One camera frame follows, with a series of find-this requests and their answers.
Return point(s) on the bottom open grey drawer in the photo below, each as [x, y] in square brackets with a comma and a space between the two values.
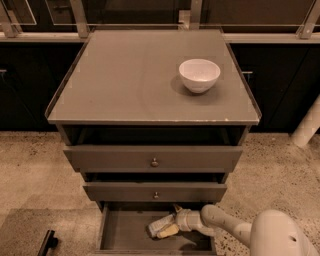
[124, 232]

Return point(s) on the top drawer brass knob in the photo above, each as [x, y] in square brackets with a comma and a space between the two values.
[154, 163]

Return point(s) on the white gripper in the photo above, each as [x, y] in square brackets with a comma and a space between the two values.
[182, 220]

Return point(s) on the middle grey drawer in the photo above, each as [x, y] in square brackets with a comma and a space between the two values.
[143, 192]

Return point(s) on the white ceramic bowl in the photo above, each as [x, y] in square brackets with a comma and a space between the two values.
[199, 75]

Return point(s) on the metal railing frame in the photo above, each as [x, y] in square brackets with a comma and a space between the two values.
[240, 21]

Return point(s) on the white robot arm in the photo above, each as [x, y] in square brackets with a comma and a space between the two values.
[272, 232]

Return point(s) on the top grey drawer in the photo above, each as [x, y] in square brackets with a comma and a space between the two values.
[137, 159]

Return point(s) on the black object on floor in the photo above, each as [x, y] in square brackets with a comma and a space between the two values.
[50, 241]

